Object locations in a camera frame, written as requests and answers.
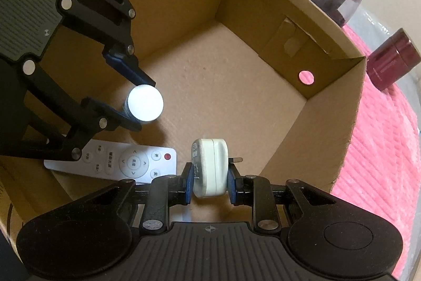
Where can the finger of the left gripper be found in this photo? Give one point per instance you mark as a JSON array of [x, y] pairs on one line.
[[86, 118], [103, 23]]

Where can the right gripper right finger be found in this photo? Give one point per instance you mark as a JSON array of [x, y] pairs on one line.
[[255, 192]]

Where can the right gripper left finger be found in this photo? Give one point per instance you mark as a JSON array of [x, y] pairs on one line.
[[164, 193]]

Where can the white remote control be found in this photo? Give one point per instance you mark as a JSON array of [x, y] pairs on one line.
[[116, 161]]

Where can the beige power plug adapter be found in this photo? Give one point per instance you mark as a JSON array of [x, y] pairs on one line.
[[210, 160]]

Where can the small white-lidded jar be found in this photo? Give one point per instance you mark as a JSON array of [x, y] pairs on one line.
[[144, 103]]

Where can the brown cardboard box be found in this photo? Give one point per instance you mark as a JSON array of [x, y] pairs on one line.
[[276, 79]]

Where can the pink ribbed blanket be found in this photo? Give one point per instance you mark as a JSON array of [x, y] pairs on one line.
[[381, 171]]

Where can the dark red canister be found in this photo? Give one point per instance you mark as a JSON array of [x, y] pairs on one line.
[[392, 60]]

